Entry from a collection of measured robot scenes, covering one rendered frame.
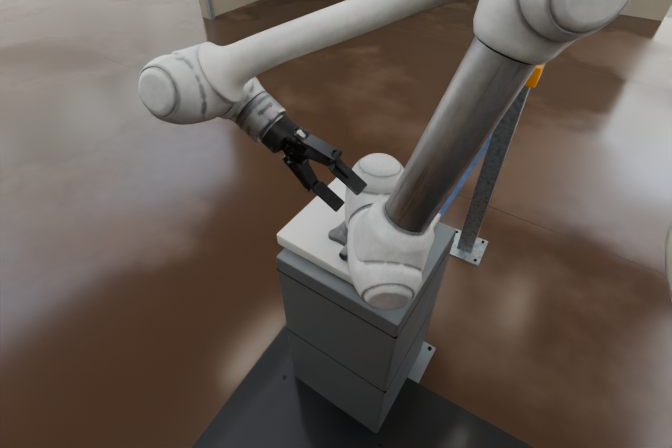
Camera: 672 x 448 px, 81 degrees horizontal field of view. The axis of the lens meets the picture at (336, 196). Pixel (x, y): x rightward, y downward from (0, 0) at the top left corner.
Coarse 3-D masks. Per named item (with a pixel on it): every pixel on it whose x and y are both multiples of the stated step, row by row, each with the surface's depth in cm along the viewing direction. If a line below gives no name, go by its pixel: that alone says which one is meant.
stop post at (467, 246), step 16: (544, 64) 150; (528, 80) 147; (512, 112) 159; (496, 128) 167; (512, 128) 163; (496, 144) 171; (496, 160) 176; (480, 176) 185; (496, 176) 180; (480, 192) 190; (480, 208) 195; (464, 224) 207; (480, 224) 201; (464, 240) 213; (480, 240) 223; (464, 256) 215; (480, 256) 215
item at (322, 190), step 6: (318, 186) 87; (324, 186) 87; (318, 192) 86; (324, 192) 87; (330, 192) 87; (324, 198) 86; (330, 198) 87; (336, 198) 87; (330, 204) 86; (336, 204) 87; (342, 204) 87; (336, 210) 86
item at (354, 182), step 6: (336, 174) 74; (354, 174) 75; (342, 180) 74; (348, 180) 74; (354, 180) 74; (360, 180) 75; (348, 186) 74; (354, 186) 74; (360, 186) 74; (354, 192) 74; (360, 192) 74
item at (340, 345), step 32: (288, 256) 114; (448, 256) 129; (288, 288) 121; (320, 288) 109; (352, 288) 106; (288, 320) 136; (320, 320) 121; (352, 320) 109; (384, 320) 100; (416, 320) 122; (320, 352) 136; (352, 352) 121; (384, 352) 109; (416, 352) 160; (320, 384) 154; (352, 384) 136; (384, 384) 121; (352, 416) 154; (384, 416) 149
